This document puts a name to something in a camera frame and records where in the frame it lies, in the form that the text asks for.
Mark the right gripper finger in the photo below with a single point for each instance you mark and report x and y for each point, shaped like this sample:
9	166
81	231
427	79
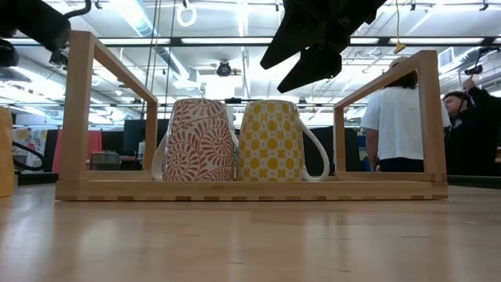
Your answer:
293	39
313	66

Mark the yellow dot patterned mug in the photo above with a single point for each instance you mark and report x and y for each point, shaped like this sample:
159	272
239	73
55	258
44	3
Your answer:
270	141

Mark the red leaf patterned mug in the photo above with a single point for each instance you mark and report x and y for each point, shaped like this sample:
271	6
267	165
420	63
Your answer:
195	141

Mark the plain yellow mug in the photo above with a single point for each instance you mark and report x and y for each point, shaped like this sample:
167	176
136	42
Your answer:
6	156

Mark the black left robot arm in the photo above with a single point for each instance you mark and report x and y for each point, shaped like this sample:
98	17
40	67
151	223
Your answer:
31	19

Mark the person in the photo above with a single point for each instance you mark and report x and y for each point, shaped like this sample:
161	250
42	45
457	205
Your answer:
403	121
469	137

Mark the black monitor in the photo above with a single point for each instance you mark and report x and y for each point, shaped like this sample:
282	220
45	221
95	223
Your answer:
137	135

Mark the grey storage bin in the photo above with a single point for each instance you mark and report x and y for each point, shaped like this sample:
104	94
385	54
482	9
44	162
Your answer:
105	160

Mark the red curtain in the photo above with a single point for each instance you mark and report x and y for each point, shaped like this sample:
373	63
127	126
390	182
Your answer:
94	143

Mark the colourful poster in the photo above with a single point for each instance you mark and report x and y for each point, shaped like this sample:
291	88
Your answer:
31	143

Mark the round black ceiling camera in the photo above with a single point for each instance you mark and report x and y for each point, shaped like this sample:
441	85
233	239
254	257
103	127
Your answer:
224	68

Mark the small black ceiling camera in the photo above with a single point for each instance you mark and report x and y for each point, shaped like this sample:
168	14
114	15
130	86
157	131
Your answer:
474	69

